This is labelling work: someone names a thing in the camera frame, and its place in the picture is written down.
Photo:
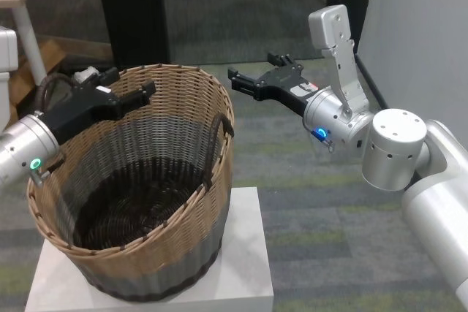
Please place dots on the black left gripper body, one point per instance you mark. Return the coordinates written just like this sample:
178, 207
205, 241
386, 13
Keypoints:
84, 105

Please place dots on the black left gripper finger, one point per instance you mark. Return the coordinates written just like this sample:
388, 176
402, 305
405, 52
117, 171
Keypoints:
137, 96
102, 77

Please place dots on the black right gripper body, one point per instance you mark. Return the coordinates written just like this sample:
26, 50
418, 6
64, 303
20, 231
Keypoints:
281, 83

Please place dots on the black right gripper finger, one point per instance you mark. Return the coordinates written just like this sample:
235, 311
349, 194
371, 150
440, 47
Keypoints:
245, 83
285, 61

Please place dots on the tan grey woven laundry basket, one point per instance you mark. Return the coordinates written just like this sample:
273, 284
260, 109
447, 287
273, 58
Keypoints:
164, 82

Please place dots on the white crumpled bag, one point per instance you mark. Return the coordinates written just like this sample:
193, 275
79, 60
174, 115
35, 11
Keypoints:
85, 74

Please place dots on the brown cardboard box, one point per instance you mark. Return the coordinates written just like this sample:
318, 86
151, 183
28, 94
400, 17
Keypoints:
55, 50

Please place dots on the wide black pillar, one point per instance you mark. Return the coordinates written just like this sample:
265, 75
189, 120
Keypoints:
131, 8

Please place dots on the black door hinge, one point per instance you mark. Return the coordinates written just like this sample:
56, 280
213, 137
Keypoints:
334, 0

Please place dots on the wooden desk with white leg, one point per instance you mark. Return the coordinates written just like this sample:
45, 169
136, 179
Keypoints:
29, 41

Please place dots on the black wall baseboard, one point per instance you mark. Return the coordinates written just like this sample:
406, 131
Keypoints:
371, 80

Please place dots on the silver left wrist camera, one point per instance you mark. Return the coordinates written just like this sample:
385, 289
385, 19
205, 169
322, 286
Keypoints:
7, 52

